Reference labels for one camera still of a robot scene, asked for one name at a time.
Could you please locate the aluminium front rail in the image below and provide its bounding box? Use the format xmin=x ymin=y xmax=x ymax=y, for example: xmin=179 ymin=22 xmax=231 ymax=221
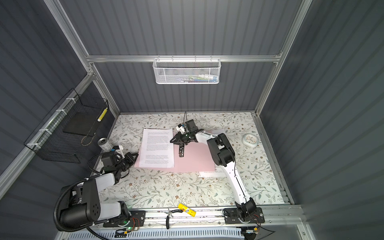
xmin=61 ymin=205 xmax=307 ymax=230

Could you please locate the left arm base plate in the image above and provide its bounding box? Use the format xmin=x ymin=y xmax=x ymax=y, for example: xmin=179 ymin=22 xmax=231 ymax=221
xmin=103 ymin=211 xmax=147 ymax=228

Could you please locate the black wire basket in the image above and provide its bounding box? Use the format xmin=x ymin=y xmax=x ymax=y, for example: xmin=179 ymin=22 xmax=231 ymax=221
xmin=24 ymin=89 xmax=110 ymax=164

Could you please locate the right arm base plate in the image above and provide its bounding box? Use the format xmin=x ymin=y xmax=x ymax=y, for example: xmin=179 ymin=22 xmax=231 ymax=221
xmin=222 ymin=207 xmax=265 ymax=225

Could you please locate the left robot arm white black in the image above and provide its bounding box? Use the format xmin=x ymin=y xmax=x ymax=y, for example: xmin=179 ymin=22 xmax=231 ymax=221
xmin=53 ymin=150 xmax=139 ymax=232

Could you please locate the black notebook in basket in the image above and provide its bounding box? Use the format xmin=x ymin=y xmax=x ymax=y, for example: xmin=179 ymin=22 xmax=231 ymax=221
xmin=63 ymin=113 xmax=101 ymax=137

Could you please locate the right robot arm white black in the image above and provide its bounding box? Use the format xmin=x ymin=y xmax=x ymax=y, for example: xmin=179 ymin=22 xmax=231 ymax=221
xmin=170 ymin=120 xmax=257 ymax=223

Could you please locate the yellow tube in basket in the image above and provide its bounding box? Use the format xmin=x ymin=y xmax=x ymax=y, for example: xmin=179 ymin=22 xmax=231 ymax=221
xmin=97 ymin=107 xmax=109 ymax=122

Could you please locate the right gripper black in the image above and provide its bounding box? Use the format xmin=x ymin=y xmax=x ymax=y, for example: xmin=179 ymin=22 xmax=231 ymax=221
xmin=171 ymin=133 xmax=193 ymax=146

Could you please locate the silver metal can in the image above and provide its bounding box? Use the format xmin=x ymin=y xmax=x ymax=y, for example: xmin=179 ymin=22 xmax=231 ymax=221
xmin=98 ymin=138 xmax=114 ymax=152

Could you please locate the pink file folder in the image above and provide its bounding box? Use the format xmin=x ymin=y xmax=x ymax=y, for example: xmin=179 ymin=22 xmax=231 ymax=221
xmin=135 ymin=143 xmax=215 ymax=173

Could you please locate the left black corrugated cable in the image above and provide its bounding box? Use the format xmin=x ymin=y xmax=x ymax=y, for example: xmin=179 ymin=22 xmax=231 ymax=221
xmin=53 ymin=152 xmax=104 ymax=240

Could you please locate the yellow marker pen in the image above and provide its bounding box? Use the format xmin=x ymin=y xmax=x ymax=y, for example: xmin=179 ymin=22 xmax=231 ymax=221
xmin=178 ymin=203 xmax=196 ymax=217

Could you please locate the silver folder clip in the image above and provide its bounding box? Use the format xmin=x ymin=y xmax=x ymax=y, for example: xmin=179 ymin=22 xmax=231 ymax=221
xmin=179 ymin=145 xmax=185 ymax=158

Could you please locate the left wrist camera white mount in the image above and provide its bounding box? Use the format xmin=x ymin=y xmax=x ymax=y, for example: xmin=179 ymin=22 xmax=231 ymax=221
xmin=111 ymin=145 xmax=124 ymax=157

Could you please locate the white wire mesh basket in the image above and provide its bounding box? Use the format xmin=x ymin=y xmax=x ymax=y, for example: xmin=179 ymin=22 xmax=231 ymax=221
xmin=153 ymin=59 xmax=222 ymax=85

